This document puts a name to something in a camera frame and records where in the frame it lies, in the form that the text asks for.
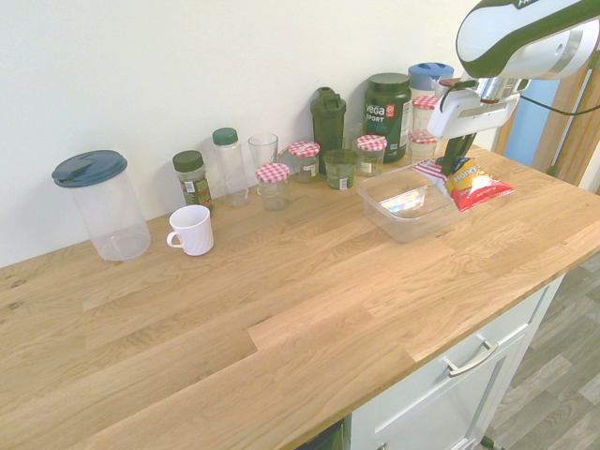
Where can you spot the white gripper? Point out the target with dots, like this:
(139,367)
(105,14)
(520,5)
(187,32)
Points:
(464,115)

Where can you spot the red yellow chip bag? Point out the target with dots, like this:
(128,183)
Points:
(478,190)

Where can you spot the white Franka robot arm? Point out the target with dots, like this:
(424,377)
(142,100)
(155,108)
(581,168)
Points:
(515,42)

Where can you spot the clear plastic rectangular container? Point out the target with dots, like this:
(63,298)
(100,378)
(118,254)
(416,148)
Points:
(403,220)

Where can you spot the glass jar red checked lid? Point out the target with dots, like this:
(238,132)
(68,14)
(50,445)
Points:
(422,145)
(273,173)
(304,150)
(371,143)
(424,103)

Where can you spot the blue door panel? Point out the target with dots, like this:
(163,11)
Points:
(529,136)

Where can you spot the black protein powder tub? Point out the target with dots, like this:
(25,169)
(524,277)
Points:
(386,117)

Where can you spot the translucent pitcher light blue lid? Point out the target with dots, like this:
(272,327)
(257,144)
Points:
(429,75)

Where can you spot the dark green jar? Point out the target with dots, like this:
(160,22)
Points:
(340,171)

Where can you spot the black shaker bottle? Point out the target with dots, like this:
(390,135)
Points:
(328,126)

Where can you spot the tall clear drinking glass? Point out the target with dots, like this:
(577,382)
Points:
(262,150)

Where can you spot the clear bottle with green lid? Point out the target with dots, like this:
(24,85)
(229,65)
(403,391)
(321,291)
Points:
(229,164)

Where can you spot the spice jar with dark lid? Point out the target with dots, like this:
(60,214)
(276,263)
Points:
(192,183)

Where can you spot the white ceramic mug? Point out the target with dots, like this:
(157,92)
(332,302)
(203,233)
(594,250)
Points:
(194,229)

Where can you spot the dark dishwasher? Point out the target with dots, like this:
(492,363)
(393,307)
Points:
(330,438)

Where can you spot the translucent pitcher dark blue lid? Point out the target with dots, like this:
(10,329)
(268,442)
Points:
(112,211)

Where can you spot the wooden door frame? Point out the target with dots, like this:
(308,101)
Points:
(586,154)

